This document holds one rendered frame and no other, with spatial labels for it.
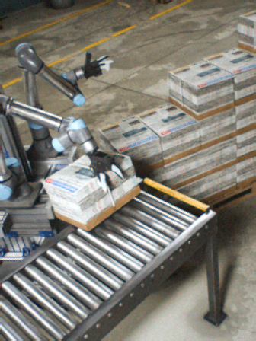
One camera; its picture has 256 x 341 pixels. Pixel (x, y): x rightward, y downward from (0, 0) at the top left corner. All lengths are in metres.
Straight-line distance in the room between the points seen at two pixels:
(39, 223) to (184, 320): 1.03
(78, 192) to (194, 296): 1.18
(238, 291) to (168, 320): 0.47
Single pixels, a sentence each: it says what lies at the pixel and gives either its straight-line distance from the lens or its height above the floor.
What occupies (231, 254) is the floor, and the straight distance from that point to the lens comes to 3.18.
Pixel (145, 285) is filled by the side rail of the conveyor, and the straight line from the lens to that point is 2.03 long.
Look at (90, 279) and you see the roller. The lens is 2.04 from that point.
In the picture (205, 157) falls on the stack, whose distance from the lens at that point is 3.13.
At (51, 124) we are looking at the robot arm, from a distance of 2.27.
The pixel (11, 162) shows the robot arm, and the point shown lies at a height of 1.05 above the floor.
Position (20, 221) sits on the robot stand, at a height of 0.66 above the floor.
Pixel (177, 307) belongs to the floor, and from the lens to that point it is 2.90.
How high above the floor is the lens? 2.28
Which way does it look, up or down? 34 degrees down
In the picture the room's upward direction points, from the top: 10 degrees counter-clockwise
